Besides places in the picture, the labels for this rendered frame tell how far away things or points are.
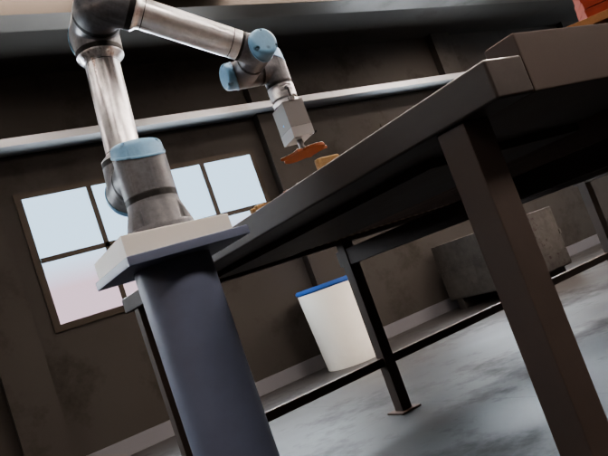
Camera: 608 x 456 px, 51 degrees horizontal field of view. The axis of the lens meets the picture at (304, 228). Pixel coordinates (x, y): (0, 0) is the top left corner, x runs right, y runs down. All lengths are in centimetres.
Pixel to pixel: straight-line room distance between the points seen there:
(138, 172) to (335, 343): 395
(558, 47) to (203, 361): 86
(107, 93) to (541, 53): 101
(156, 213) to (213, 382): 37
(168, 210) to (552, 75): 79
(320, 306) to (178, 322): 387
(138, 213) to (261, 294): 420
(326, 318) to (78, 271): 195
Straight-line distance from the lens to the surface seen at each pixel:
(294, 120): 174
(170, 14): 161
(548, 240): 629
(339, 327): 515
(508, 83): 96
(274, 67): 179
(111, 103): 161
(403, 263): 646
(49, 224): 511
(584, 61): 113
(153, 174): 139
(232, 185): 566
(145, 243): 127
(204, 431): 134
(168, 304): 132
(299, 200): 134
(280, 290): 562
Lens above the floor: 70
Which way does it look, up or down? 5 degrees up
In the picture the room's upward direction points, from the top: 20 degrees counter-clockwise
